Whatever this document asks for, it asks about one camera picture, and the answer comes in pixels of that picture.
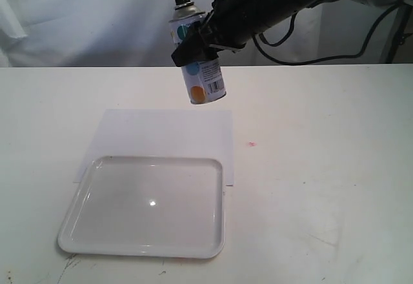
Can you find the black tripod stand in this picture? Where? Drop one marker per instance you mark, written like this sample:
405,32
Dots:
397,35

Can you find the white spray paint can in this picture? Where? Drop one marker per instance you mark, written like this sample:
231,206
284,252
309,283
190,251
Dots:
203,80

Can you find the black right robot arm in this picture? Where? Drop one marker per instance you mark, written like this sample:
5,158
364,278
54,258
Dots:
272,12

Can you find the white backdrop curtain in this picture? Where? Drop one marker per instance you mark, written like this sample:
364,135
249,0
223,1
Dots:
136,32

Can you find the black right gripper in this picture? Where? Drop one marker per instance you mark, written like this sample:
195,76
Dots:
231,24

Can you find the white paper sheet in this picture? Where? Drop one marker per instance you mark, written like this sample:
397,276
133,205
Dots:
164,133

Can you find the white plastic tray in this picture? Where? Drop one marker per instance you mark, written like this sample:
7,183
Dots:
170,207

